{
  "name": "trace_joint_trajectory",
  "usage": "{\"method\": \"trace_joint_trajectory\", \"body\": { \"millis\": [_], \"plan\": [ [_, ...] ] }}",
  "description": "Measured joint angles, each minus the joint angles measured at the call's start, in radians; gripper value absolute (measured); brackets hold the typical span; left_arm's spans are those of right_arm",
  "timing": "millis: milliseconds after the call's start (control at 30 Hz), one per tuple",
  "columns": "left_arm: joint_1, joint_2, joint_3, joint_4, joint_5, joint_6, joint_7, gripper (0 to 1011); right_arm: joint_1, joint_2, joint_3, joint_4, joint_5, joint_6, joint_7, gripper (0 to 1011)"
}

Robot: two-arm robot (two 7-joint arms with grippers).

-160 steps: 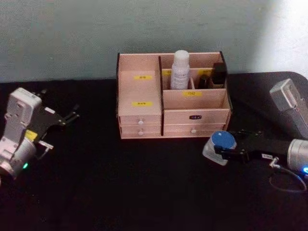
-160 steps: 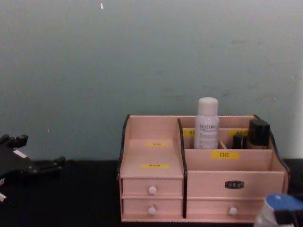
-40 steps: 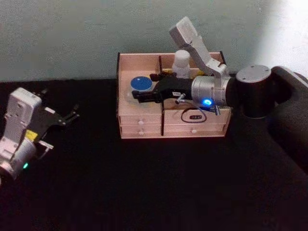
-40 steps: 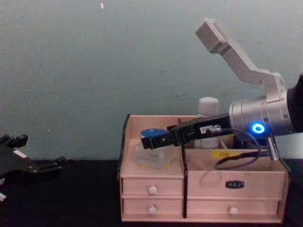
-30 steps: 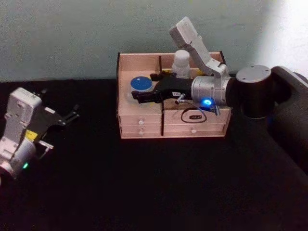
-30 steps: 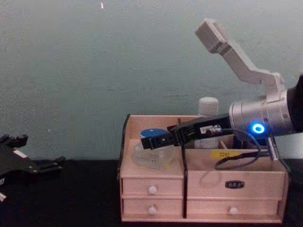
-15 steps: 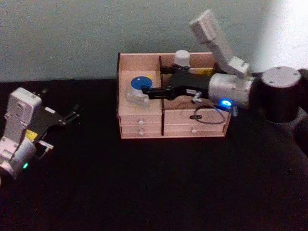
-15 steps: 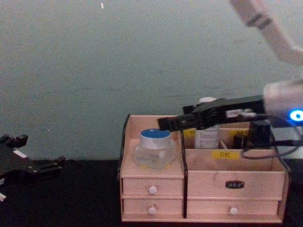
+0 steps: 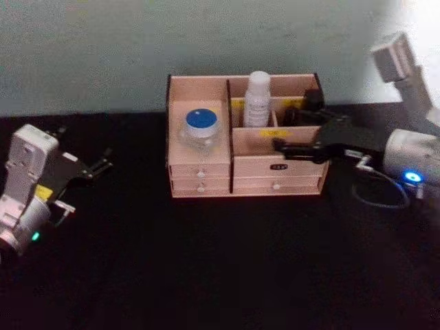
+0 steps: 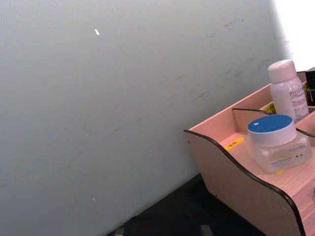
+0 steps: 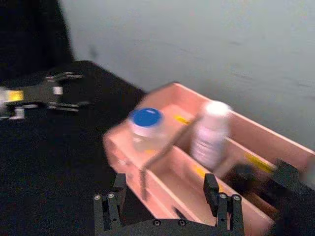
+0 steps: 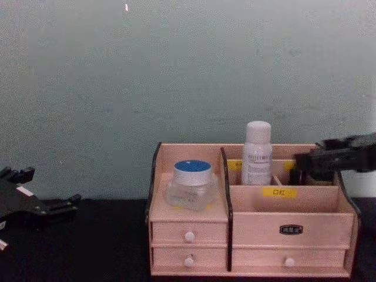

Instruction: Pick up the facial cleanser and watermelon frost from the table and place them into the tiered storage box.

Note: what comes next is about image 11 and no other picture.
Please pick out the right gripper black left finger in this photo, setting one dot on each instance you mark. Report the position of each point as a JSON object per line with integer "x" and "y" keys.
{"x": 108, "y": 214}

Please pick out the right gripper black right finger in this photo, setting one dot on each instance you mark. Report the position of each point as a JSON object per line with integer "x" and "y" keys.
{"x": 227, "y": 214}

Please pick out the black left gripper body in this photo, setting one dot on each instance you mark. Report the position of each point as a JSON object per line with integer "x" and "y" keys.
{"x": 40, "y": 94}

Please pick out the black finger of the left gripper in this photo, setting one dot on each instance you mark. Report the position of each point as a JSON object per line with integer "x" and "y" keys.
{"x": 66, "y": 107}
{"x": 64, "y": 77}

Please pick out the black table cloth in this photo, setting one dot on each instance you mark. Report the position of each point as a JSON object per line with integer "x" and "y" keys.
{"x": 49, "y": 159}

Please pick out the white plastic bottle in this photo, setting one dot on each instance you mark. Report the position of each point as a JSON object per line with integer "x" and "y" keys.
{"x": 211, "y": 137}

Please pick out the clear jar with blue lid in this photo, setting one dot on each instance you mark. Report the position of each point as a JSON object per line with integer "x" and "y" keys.
{"x": 146, "y": 127}

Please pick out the plain pale wall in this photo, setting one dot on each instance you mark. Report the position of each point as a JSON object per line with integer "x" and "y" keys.
{"x": 184, "y": 41}

